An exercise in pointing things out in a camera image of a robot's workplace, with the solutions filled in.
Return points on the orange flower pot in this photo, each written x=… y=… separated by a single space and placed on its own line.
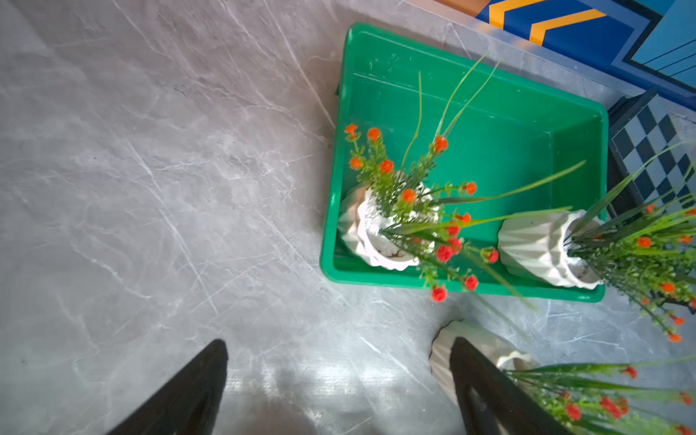
x=647 y=252

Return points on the red flower pot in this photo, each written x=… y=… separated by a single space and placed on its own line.
x=395 y=219
x=579 y=396

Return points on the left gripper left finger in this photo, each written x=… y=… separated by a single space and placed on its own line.
x=189 y=402

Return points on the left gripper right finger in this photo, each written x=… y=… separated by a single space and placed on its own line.
x=491 y=403

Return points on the black white chessboard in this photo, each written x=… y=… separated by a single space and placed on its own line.
x=642 y=137

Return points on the green plastic storage tray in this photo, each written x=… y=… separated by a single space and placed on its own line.
x=527 y=146

